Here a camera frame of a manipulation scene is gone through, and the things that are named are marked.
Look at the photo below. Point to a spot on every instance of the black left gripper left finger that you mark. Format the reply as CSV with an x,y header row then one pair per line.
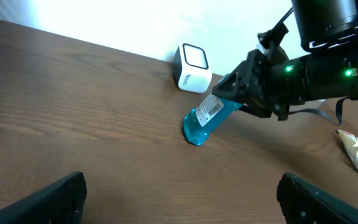
x,y
60,202

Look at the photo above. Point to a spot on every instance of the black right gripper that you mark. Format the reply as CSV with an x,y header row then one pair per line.
x,y
248,87

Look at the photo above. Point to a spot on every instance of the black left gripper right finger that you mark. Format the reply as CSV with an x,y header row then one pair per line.
x,y
302,203

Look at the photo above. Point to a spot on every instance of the blue Listerine mouthwash bottle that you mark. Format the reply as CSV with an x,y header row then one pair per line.
x,y
202,120

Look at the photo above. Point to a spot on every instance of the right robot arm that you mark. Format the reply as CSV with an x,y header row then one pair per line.
x,y
268,82

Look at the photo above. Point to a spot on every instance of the white barcode scanner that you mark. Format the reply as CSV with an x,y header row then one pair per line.
x,y
191,70

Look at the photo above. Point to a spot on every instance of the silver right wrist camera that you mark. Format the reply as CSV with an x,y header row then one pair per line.
x,y
271,41

